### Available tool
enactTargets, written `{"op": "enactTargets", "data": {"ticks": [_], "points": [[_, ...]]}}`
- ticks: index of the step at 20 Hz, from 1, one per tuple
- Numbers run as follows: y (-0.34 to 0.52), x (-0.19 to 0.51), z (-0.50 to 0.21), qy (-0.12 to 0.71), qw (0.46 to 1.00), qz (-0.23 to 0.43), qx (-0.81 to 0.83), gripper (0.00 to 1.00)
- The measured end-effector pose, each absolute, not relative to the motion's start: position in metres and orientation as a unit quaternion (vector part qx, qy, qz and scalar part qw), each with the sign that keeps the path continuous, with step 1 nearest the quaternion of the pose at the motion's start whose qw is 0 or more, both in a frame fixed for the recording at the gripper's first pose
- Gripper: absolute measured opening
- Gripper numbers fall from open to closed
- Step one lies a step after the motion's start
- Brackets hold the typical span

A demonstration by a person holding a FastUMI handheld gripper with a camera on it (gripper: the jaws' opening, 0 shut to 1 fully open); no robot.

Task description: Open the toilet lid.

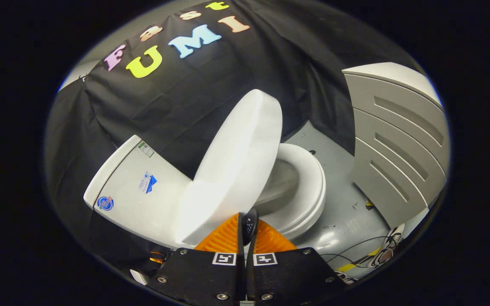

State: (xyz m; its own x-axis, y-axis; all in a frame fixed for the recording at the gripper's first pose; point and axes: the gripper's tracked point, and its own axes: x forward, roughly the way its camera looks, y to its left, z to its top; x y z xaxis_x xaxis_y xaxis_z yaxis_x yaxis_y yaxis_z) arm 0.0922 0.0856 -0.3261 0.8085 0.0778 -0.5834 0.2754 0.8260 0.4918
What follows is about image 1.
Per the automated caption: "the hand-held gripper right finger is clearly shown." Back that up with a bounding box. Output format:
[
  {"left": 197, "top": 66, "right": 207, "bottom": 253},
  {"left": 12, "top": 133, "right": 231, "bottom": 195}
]
[{"left": 245, "top": 218, "right": 347, "bottom": 305}]

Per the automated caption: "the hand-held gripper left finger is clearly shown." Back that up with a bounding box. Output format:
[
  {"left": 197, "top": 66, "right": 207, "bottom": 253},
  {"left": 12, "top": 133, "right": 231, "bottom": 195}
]
[{"left": 147, "top": 212, "right": 246, "bottom": 305}]

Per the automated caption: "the white toilet lid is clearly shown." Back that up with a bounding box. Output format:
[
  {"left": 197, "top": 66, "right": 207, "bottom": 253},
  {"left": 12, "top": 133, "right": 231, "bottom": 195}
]
[{"left": 176, "top": 88, "right": 283, "bottom": 248}]

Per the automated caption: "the white ceramic toilet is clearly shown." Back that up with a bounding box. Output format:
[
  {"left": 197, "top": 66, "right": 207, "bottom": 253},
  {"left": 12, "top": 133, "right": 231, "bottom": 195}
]
[{"left": 83, "top": 135, "right": 327, "bottom": 250}]

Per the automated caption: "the small white device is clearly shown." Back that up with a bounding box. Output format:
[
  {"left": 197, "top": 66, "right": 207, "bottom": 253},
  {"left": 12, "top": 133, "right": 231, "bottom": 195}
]
[{"left": 130, "top": 269, "right": 149, "bottom": 286}]

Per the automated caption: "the white and black shoe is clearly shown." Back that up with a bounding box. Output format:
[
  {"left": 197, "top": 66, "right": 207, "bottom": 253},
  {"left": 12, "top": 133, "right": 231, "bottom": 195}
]
[{"left": 366, "top": 223, "right": 406, "bottom": 269}]

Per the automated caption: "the grey white slatted cabinet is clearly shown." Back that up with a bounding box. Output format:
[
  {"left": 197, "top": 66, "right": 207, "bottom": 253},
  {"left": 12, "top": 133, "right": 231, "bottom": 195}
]
[{"left": 342, "top": 62, "right": 450, "bottom": 238}]

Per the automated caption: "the black backdrop cloth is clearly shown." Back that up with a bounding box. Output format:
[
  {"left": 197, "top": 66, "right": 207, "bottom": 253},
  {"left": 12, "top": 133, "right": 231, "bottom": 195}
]
[{"left": 44, "top": 0, "right": 425, "bottom": 266}]

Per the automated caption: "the thin black cable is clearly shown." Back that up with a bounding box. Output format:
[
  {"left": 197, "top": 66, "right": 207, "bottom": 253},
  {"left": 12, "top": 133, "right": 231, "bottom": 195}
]
[{"left": 319, "top": 235, "right": 395, "bottom": 265}]

